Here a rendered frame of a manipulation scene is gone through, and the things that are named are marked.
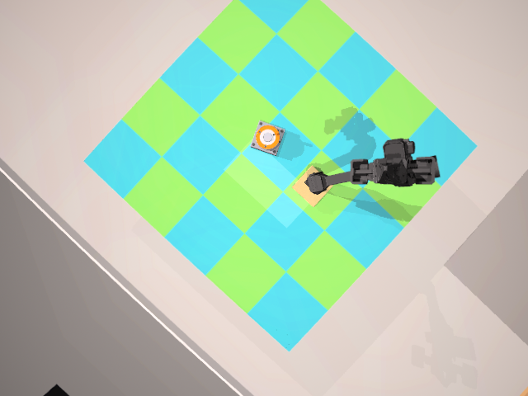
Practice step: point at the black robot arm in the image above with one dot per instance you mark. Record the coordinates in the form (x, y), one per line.
(394, 148)

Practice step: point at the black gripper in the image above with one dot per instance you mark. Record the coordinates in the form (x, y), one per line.
(393, 171)

